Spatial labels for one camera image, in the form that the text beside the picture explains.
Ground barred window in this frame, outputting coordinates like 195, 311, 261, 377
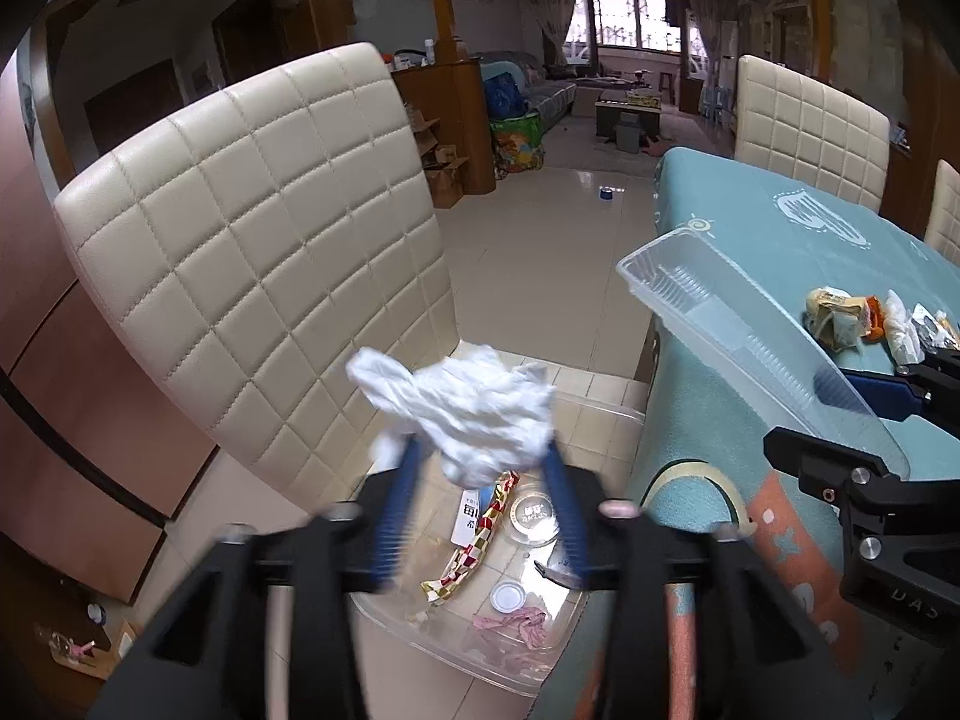
574, 0, 687, 53

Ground red gold checkered wrapper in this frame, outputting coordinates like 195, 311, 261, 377
418, 469, 524, 607

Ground white printed wrapper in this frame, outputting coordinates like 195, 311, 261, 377
911, 304, 960, 350

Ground pile of cardboard boxes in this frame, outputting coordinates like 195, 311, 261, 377
405, 101, 472, 209

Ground patterned curtain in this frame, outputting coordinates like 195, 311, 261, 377
686, 0, 725, 80
517, 0, 578, 65

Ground blue printed tablecloth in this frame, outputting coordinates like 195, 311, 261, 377
529, 146, 960, 720

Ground wooden partition counter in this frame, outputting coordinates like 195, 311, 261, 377
390, 56, 496, 200

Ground clear plastic box lid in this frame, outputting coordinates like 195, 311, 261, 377
615, 231, 912, 481

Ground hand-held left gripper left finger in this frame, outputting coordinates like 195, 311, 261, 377
86, 435, 428, 720

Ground colourful printed bag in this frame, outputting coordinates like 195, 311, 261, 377
489, 111, 547, 179

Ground pink paper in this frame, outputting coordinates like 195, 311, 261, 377
471, 607, 550, 650

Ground crumpled beige carton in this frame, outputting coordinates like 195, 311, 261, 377
805, 286, 871, 352

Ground dark coffee table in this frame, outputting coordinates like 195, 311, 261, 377
595, 88, 665, 137

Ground cream quilted leather chair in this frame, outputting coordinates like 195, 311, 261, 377
733, 54, 892, 215
924, 160, 960, 271
54, 41, 650, 698

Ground grey sofa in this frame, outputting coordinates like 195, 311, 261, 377
480, 51, 578, 128

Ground white tissue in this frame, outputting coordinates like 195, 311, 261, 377
883, 289, 927, 365
346, 345, 557, 488

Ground clear plastic storage box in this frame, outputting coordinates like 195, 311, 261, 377
346, 382, 650, 698

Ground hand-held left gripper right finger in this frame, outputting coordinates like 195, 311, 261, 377
541, 454, 871, 720

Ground brown wooden cabinet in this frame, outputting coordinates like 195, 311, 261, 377
0, 52, 218, 691

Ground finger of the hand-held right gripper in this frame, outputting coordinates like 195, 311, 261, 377
814, 349, 960, 425
763, 426, 905, 580

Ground blue bag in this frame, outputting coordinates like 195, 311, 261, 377
484, 73, 526, 121

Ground white standing air conditioner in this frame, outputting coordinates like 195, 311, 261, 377
720, 19, 743, 91

